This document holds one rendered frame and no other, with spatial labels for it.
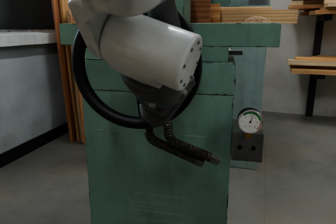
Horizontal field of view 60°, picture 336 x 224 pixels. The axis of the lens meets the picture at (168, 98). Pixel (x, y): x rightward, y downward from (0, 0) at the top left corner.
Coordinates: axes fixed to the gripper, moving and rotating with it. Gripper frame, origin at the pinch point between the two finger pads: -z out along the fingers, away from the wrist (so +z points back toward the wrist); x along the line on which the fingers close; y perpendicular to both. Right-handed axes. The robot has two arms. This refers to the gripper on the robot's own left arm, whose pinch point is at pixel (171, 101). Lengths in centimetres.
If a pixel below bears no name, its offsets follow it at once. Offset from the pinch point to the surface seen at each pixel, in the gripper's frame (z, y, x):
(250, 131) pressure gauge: -22.3, -14.9, 8.0
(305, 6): -180, 4, 160
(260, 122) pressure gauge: -21.0, -15.6, 10.9
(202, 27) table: -14.9, 9.1, 23.0
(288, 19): -27, -7, 43
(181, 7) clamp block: -4.6, 12.2, 20.0
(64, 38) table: -16.4, 41.5, 1.2
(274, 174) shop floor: -143, -40, 18
